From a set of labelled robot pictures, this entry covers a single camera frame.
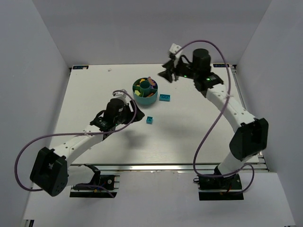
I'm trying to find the small teal square lego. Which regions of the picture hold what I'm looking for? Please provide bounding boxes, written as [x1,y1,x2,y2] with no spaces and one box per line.
[146,116,153,124]

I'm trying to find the light green small lego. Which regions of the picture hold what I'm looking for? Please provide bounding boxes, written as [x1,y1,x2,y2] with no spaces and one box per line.
[134,89,141,96]

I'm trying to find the teal long lego brick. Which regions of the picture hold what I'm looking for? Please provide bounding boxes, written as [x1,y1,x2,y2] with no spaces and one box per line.
[159,94,170,102]

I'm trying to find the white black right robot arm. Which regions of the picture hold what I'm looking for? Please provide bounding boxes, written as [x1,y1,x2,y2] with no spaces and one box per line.
[158,44,269,178]

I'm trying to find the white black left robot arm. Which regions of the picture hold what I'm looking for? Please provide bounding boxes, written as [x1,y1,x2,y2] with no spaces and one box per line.
[30,98,145,197]

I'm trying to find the teal round divided container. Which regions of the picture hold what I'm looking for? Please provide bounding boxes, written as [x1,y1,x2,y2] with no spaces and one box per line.
[132,77,158,106]

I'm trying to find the right blue corner label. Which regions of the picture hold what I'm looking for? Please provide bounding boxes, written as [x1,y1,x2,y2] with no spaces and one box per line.
[213,63,230,68]

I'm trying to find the blue corner label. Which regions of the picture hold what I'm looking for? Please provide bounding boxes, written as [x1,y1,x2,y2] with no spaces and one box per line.
[213,63,230,68]
[72,65,89,70]

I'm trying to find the left blue corner label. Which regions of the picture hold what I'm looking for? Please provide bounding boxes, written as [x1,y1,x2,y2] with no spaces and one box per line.
[72,65,89,70]

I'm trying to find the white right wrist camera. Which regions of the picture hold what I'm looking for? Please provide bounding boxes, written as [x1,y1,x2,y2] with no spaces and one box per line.
[169,43,182,63]

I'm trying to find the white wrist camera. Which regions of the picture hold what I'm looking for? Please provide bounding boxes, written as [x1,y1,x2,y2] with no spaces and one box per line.
[112,89,128,102]
[169,43,182,63]

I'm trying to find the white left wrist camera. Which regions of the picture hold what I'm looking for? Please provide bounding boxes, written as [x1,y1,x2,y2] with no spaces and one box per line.
[112,89,128,102]

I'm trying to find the aluminium right table rail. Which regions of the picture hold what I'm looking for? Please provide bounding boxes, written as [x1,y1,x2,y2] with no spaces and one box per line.
[231,64,269,170]

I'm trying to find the aluminium table rail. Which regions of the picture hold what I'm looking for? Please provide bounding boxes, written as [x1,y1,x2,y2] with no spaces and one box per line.
[45,163,269,172]
[231,64,269,170]

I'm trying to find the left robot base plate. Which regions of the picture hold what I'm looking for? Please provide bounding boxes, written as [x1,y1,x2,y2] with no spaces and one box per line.
[70,175,120,199]

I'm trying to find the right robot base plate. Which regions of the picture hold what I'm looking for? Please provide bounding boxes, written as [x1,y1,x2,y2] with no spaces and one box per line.
[193,174,244,201]

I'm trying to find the aluminium front table rail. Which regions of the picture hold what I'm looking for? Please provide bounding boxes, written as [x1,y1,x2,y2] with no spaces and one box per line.
[45,163,269,172]

